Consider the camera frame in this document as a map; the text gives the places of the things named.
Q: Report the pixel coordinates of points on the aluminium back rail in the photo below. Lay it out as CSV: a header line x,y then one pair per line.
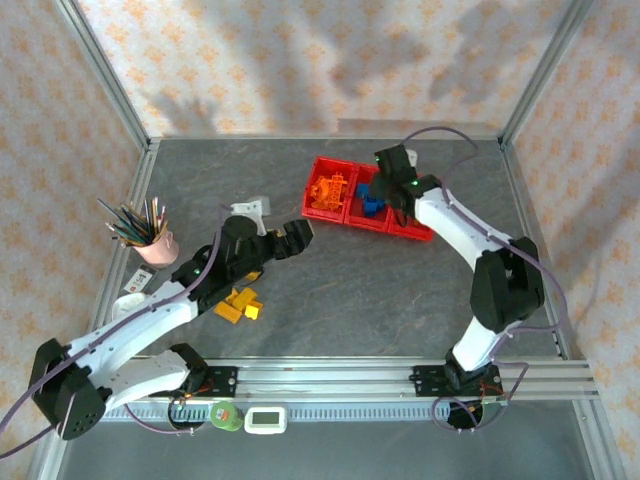
x,y
240,138

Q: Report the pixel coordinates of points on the aluminium frame post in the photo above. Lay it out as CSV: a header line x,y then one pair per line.
x,y
104,70
545,70

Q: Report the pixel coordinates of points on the green can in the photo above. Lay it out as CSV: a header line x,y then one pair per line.
x,y
223,415

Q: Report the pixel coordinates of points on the red plastic bin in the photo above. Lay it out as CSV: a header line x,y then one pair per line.
x,y
367,225
320,216
412,232

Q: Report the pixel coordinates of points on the aluminium side rail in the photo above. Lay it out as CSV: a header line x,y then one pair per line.
x,y
530,235
142,170

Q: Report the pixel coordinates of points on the small white dish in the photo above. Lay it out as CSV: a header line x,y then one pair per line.
x,y
127,305

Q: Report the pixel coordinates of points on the white paper tag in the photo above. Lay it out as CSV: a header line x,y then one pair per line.
x,y
141,281

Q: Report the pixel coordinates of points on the colored pencil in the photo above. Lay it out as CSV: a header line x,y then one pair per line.
x,y
120,218
161,220
140,219
154,215
122,234

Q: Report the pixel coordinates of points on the orange lego track piece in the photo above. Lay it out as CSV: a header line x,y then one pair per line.
x,y
339,186

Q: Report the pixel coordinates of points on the pink pencil cup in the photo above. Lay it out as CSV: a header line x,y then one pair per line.
x,y
155,252

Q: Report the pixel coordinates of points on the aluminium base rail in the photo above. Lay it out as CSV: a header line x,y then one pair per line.
x,y
325,380

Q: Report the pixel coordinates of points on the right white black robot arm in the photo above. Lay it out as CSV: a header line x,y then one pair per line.
x,y
450,225

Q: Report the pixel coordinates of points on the white digital timer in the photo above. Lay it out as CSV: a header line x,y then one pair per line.
x,y
265,419

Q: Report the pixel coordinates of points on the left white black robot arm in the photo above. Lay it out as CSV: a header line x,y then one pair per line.
x,y
135,325

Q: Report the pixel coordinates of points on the dark blue lego brick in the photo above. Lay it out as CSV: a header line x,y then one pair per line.
x,y
370,207

